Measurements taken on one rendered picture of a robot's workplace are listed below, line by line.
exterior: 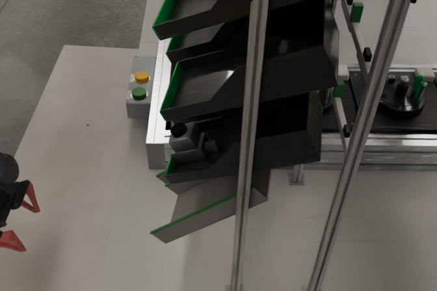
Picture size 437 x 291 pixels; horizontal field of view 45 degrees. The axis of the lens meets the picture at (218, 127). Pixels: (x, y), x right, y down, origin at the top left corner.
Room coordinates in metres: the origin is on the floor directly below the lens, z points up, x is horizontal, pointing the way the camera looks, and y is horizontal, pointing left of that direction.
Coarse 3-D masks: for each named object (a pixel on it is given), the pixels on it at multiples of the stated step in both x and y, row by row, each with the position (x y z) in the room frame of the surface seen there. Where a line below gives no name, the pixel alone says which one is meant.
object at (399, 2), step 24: (264, 0) 0.55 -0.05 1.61; (336, 0) 0.88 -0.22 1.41; (408, 0) 0.56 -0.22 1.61; (264, 24) 0.55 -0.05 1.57; (384, 24) 0.57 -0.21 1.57; (384, 48) 0.56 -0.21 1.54; (384, 72) 0.56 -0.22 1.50; (360, 120) 0.56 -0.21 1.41; (360, 144) 0.56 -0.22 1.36; (240, 168) 0.55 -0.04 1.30; (240, 192) 0.55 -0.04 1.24; (336, 192) 0.57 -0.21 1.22; (240, 216) 0.55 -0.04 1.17; (336, 216) 0.56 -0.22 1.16; (240, 240) 0.56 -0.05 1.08; (240, 264) 0.55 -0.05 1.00; (240, 288) 0.56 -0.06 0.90; (312, 288) 0.56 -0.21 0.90
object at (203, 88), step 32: (320, 0) 0.70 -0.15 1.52; (288, 32) 0.71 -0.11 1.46; (320, 32) 0.70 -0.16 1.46; (192, 64) 0.73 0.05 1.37; (224, 64) 0.71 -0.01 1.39; (288, 64) 0.58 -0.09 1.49; (320, 64) 0.57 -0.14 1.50; (192, 96) 0.65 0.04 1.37; (224, 96) 0.59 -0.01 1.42; (288, 96) 0.58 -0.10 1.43
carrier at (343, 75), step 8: (344, 72) 1.18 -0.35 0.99; (344, 80) 1.17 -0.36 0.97; (328, 88) 1.04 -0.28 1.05; (344, 88) 1.14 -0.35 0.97; (320, 96) 1.08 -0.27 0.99; (328, 96) 1.07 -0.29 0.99; (344, 96) 1.10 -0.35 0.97; (328, 104) 1.05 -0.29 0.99; (344, 104) 1.07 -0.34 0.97; (352, 104) 1.07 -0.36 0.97; (328, 112) 1.04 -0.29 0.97; (344, 112) 1.04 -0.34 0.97; (352, 112) 1.04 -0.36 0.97; (328, 120) 1.01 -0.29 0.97; (336, 120) 1.01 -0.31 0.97; (352, 120) 1.01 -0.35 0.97; (328, 128) 0.98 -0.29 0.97; (336, 128) 0.98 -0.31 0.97; (352, 128) 0.98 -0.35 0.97
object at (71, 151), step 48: (96, 48) 1.44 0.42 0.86; (48, 96) 1.19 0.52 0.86; (96, 96) 1.20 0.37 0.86; (48, 144) 0.99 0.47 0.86; (96, 144) 1.00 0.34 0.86; (48, 192) 0.83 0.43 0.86; (96, 192) 0.83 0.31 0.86; (48, 240) 0.69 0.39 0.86; (96, 240) 0.69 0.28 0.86; (0, 288) 0.56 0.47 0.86; (48, 288) 0.57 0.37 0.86; (96, 288) 0.57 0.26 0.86
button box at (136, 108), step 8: (136, 56) 1.27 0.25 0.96; (136, 64) 1.23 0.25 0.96; (144, 64) 1.23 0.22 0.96; (152, 64) 1.23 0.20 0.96; (136, 72) 1.19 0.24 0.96; (152, 72) 1.20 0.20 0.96; (152, 80) 1.16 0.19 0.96; (128, 88) 1.12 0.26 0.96; (152, 88) 1.13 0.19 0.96; (128, 96) 1.09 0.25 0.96; (128, 104) 1.06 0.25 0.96; (136, 104) 1.06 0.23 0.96; (144, 104) 1.06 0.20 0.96; (128, 112) 1.06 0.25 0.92; (136, 112) 1.06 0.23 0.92; (144, 112) 1.06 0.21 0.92
